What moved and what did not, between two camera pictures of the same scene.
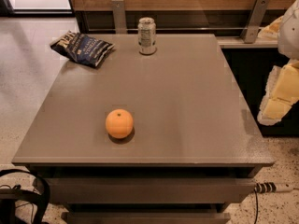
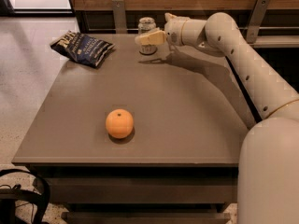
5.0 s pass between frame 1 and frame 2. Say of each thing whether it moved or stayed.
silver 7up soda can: stayed
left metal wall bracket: stayed
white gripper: moved
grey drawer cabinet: stayed
